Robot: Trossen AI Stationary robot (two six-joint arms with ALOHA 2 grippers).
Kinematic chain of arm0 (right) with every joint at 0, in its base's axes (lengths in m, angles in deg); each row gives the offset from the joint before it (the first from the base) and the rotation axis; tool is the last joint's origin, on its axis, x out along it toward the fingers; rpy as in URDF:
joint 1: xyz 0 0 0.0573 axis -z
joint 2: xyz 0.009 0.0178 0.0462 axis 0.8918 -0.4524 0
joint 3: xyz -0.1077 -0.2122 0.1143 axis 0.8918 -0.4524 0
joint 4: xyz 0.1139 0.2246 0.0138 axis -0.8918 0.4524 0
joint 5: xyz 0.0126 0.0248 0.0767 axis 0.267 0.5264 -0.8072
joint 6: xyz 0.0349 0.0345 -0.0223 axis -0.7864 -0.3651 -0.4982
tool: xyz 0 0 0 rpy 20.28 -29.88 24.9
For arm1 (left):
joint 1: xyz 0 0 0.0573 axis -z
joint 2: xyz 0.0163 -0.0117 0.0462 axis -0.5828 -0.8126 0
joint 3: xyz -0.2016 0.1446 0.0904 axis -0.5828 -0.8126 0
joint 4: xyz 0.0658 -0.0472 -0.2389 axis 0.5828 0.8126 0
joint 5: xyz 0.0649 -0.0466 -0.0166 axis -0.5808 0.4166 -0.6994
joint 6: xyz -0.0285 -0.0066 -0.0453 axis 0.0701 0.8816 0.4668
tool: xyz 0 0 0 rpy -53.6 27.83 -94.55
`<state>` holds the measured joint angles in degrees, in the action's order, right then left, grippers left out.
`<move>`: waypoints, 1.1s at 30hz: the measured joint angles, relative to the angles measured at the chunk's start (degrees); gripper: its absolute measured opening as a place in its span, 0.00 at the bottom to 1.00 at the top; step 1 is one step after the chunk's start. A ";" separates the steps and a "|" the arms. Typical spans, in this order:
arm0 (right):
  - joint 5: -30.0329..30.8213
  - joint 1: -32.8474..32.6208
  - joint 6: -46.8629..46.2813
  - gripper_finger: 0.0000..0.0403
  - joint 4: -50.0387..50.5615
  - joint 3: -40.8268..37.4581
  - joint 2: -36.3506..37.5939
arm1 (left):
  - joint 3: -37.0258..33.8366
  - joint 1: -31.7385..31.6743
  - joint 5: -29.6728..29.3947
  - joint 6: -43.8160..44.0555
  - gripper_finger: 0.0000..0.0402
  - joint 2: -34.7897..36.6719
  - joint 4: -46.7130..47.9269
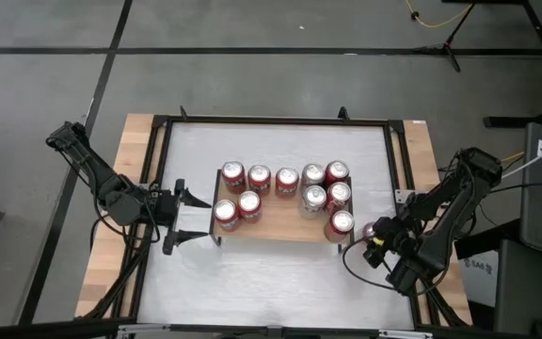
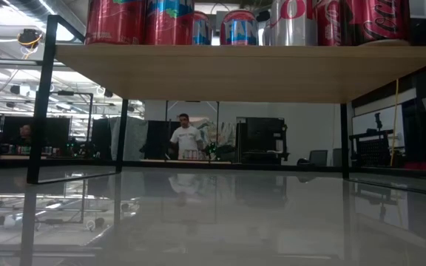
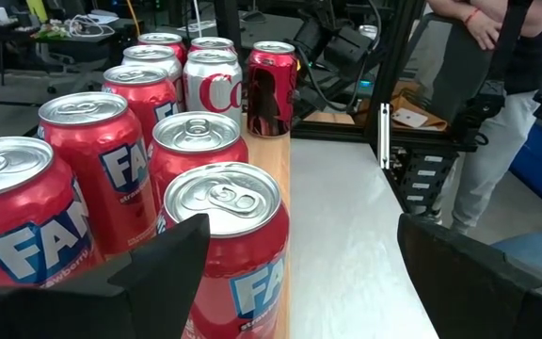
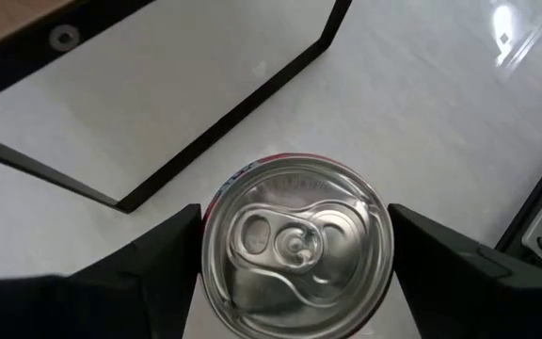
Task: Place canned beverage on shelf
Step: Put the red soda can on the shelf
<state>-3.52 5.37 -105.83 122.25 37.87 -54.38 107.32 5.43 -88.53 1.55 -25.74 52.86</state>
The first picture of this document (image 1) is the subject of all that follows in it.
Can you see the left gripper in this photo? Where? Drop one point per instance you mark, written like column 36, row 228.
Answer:
column 163, row 209

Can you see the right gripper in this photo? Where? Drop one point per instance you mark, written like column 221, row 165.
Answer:
column 400, row 245

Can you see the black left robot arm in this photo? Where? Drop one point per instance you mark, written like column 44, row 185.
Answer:
column 92, row 165

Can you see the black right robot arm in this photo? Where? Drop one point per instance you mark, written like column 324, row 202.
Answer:
column 459, row 198

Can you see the white labelled box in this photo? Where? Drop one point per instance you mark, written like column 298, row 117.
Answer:
column 480, row 278

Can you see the silver aluminium bar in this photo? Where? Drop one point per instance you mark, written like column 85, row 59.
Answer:
column 196, row 328

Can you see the white table mat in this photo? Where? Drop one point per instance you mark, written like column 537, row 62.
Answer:
column 275, row 292

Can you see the dark grey cabinet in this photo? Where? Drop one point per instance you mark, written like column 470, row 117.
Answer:
column 520, row 292

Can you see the black tripod stand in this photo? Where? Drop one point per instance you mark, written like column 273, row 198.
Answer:
column 447, row 47

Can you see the wooden shelf black metal frame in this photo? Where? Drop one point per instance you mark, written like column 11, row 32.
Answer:
column 280, row 223

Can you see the black metal table frame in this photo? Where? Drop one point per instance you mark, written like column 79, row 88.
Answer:
column 299, row 121

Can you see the black desk frame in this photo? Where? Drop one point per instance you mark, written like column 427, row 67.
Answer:
column 511, row 121

